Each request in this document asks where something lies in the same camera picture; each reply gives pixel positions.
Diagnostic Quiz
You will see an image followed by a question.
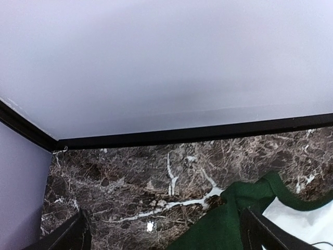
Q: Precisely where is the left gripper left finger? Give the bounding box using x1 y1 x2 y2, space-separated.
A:
24 208 92 250

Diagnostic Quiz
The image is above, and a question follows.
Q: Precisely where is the white green Charlie Brown shirt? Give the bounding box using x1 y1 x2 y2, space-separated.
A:
167 171 332 249

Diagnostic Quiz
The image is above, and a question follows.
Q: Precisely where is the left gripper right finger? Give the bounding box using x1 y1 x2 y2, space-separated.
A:
240 208 317 249

